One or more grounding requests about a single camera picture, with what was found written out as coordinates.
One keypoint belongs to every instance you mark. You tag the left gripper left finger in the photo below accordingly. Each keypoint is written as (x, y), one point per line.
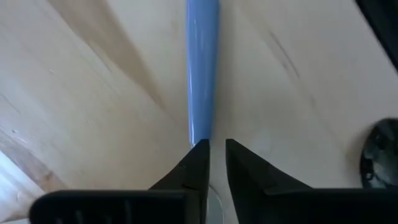
(124, 208)

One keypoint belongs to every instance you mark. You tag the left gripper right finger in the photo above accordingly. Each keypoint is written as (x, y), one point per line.
(311, 208)

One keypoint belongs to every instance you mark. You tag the black spoon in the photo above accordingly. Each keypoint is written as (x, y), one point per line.
(379, 155)

